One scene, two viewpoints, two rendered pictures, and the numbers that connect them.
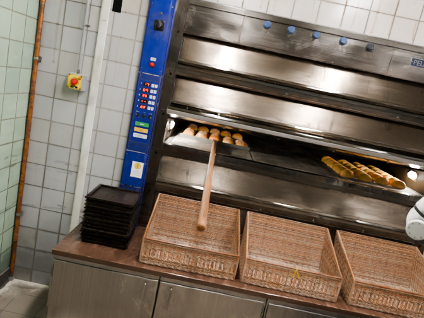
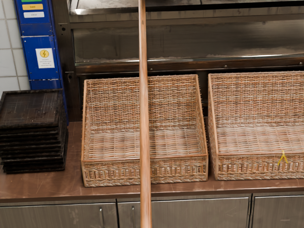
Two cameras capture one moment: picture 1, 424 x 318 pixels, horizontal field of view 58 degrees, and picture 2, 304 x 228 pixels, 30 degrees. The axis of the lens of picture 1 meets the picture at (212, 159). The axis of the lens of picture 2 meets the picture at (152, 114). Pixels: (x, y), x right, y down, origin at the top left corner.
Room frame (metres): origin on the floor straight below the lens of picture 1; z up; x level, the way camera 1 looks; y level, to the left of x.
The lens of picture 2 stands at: (0.13, -0.05, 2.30)
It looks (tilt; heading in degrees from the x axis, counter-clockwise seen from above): 36 degrees down; 1
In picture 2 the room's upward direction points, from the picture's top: 2 degrees counter-clockwise
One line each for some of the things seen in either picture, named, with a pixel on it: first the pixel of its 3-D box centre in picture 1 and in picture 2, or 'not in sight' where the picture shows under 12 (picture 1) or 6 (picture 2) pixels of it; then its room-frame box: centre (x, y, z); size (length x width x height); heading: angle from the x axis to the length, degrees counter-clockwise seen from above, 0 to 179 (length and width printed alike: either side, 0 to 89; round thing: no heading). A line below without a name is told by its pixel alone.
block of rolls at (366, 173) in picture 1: (360, 170); not in sight; (2.95, -1.14, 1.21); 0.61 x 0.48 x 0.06; 0
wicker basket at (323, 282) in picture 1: (288, 252); (270, 123); (2.24, -0.58, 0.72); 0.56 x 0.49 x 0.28; 89
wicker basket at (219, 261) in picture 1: (193, 233); (143, 128); (2.23, 0.02, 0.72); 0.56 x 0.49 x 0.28; 92
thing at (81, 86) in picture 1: (76, 81); not in sight; (2.45, 0.94, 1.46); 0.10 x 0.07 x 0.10; 90
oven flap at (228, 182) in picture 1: (290, 194); (263, 38); (2.50, -0.56, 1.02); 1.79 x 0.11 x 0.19; 90
